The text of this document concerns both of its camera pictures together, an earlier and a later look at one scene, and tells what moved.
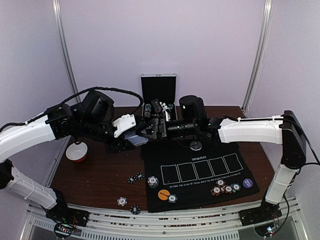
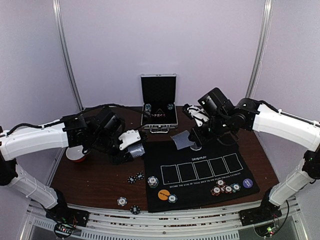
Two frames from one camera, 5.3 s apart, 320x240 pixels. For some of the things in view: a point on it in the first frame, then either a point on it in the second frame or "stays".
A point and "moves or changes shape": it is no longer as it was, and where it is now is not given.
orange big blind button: [163, 194] stays
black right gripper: [162, 128] → [196, 133]
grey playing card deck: [132, 136] moves or changes shape
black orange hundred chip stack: [228, 189] stays
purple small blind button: [247, 183] stays
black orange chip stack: [220, 183] stays
